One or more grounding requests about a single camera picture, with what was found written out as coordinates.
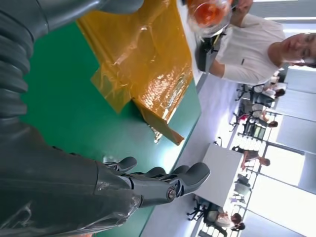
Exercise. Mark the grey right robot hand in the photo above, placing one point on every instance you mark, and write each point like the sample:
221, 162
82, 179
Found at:
49, 183

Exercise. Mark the green table mat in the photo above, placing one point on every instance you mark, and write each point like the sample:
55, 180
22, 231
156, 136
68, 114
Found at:
66, 98

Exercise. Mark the yellow film wrapped cardboard box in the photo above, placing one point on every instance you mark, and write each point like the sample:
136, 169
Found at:
148, 55

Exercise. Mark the black office chair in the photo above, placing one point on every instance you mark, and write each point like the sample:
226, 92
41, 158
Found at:
197, 209
244, 93

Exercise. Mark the white background table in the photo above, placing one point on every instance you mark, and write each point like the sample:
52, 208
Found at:
219, 173

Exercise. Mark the seated background person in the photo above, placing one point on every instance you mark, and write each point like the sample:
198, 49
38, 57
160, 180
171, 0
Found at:
271, 93
225, 220
262, 114
254, 156

